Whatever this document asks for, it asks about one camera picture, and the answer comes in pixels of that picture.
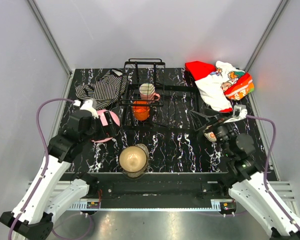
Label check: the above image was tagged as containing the beige speckled bowl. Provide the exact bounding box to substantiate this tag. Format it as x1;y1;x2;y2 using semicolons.
119;145;148;173

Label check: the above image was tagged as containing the pink ceramic mug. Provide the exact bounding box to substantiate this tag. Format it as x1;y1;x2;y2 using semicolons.
139;83;161;104

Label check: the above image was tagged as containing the black white striped cloth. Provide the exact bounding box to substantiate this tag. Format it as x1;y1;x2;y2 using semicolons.
75;68;128;111

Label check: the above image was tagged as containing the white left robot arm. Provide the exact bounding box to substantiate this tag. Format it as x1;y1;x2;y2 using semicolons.
0;110;120;240

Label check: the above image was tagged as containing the orange plastic cup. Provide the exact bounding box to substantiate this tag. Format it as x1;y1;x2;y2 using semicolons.
132;100;150;121

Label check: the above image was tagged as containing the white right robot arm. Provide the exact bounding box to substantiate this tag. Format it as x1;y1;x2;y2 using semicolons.
190;106;300;240

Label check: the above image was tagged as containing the flower-shaped patterned dish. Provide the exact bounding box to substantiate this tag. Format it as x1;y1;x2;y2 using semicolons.
203;131;217;143

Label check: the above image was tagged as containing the black metal dish rack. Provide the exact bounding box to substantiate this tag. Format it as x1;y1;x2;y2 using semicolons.
118;58;200;134

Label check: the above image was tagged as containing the white red cartoon garment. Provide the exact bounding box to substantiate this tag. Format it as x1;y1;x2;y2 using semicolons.
185;60;255;113

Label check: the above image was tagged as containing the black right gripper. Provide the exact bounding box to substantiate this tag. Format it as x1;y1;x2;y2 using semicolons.
188;108;234;157

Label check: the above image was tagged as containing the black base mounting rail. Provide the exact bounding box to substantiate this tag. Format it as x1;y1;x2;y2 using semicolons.
69;172;248;210

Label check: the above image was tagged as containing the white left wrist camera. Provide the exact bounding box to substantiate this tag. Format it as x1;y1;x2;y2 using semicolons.
80;99;99;119

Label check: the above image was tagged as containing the pink round plate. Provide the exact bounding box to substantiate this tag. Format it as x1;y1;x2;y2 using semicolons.
91;109;121;143

